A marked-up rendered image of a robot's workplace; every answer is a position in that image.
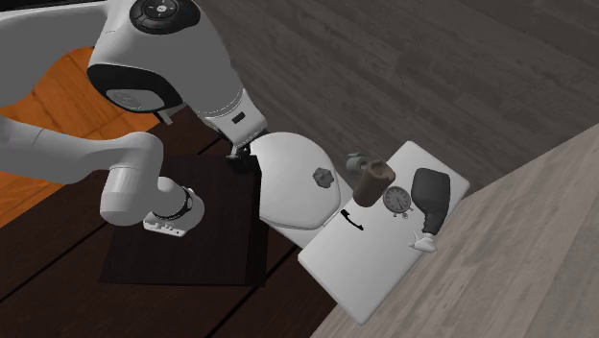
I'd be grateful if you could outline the black curved stick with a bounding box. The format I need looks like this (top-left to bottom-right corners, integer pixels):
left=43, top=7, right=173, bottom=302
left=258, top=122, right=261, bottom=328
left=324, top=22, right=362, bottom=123
left=340, top=209, right=366, bottom=232

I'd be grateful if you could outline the grey crumpled lump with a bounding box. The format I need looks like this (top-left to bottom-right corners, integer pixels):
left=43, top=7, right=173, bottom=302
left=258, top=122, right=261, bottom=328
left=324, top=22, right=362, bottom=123
left=311, top=166, right=336, bottom=189

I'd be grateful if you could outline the dark robot stand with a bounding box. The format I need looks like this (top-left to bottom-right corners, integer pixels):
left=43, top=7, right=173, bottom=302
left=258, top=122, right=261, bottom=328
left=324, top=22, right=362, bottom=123
left=99, top=153, right=269, bottom=288

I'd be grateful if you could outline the grey round alarm clock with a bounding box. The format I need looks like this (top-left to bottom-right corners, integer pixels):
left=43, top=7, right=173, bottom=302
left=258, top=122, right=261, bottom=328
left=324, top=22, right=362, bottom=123
left=382, top=185, right=415, bottom=219

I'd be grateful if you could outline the brown cylindrical cup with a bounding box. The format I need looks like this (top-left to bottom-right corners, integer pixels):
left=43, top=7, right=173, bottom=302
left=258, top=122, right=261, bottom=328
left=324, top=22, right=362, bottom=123
left=351, top=159, right=396, bottom=208

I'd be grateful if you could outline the white toilet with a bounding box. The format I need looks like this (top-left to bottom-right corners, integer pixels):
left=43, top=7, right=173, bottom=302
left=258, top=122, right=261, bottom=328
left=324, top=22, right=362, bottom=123
left=252, top=131, right=471, bottom=326

